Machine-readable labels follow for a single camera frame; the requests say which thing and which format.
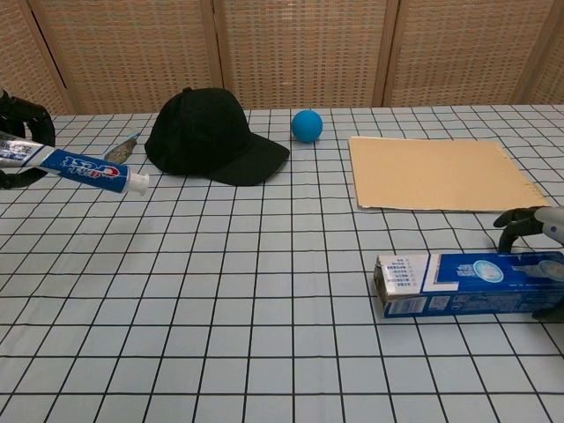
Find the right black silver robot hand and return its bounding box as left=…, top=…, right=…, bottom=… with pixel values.
left=493, top=205, right=564, bottom=321

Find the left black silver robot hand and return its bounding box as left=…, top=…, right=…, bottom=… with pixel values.
left=0, top=90, right=56, bottom=190

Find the blue white toothpaste tube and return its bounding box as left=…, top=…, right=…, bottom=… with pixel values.
left=0, top=139, right=151, bottom=197

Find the blue toothpaste box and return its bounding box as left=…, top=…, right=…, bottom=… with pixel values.
left=373, top=249, right=564, bottom=319

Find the light blue toothbrush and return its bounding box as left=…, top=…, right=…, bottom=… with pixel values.
left=101, top=131, right=141, bottom=160

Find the tan manila folder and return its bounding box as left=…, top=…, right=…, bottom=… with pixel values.
left=348, top=136, right=551, bottom=212

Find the black baseball cap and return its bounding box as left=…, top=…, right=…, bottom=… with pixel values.
left=144, top=86, right=291, bottom=187

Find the blue ball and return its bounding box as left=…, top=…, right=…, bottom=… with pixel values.
left=291, top=108, right=324, bottom=144

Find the wooden woven folding screen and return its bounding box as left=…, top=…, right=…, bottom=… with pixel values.
left=0, top=0, right=564, bottom=116

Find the light blue grid tablecloth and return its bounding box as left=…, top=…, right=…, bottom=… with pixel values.
left=0, top=103, right=564, bottom=423

